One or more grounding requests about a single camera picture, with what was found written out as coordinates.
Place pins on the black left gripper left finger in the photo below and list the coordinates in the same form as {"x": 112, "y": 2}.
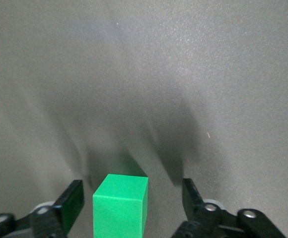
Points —
{"x": 69, "y": 200}

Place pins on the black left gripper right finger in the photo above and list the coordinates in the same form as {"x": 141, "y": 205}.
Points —
{"x": 196, "y": 205}

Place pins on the green cube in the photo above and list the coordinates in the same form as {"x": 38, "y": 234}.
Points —
{"x": 119, "y": 205}

